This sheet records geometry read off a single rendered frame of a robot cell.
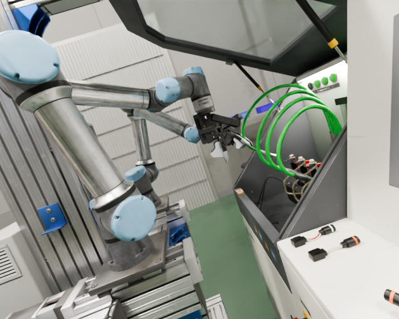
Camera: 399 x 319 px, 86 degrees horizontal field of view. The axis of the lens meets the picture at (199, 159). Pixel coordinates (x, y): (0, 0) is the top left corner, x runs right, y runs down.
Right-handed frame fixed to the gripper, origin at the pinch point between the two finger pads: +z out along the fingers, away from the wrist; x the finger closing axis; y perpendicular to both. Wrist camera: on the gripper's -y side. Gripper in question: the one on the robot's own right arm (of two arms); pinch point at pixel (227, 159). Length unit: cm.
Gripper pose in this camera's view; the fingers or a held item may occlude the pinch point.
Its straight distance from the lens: 83.5
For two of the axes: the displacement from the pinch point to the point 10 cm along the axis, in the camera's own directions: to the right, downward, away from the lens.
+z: 3.3, 9.3, 1.4
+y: -9.4, 3.3, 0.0
